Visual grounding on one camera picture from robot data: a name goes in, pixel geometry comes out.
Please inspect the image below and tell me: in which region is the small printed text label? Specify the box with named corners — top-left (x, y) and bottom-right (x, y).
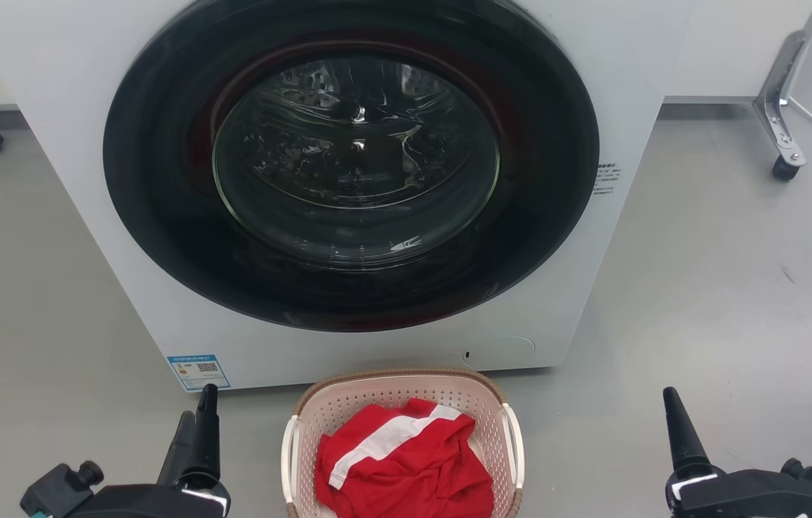
top-left (592, 163), bottom-right (623, 196)

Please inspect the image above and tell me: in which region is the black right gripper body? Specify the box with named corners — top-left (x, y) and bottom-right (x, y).
top-left (665, 458), bottom-right (812, 518)

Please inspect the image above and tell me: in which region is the angled silver metal leg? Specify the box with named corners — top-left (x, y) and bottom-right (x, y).
top-left (753, 0), bottom-right (812, 170)

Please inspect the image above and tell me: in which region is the beige perforated laundry basket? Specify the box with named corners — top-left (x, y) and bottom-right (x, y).
top-left (281, 368), bottom-right (525, 518)

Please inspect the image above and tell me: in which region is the blue energy label sticker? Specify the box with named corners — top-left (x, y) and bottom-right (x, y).
top-left (166, 353), bottom-right (231, 392)

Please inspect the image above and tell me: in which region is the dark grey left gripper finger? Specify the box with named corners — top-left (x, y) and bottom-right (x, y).
top-left (194, 383), bottom-right (222, 483)
top-left (156, 410), bottom-right (198, 489)

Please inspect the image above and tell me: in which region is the black round washer door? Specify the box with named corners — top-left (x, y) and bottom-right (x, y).
top-left (102, 0), bottom-right (600, 333)

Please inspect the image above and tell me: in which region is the steel washer drum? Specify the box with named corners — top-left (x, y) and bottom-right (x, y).
top-left (213, 54), bottom-right (500, 263)

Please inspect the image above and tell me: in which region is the white round service flap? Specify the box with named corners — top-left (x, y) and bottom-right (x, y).
top-left (461, 335), bottom-right (536, 368)

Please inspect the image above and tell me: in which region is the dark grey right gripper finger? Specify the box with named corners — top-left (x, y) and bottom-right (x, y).
top-left (663, 387), bottom-right (711, 477)

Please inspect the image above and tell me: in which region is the red garment with white stripe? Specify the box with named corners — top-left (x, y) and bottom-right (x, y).
top-left (314, 398), bottom-right (495, 518)

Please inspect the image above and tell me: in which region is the white front-load washing machine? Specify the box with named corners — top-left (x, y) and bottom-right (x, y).
top-left (0, 0), bottom-right (673, 393)

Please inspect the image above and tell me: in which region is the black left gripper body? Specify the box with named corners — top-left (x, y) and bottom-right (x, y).
top-left (19, 460), bottom-right (232, 518)

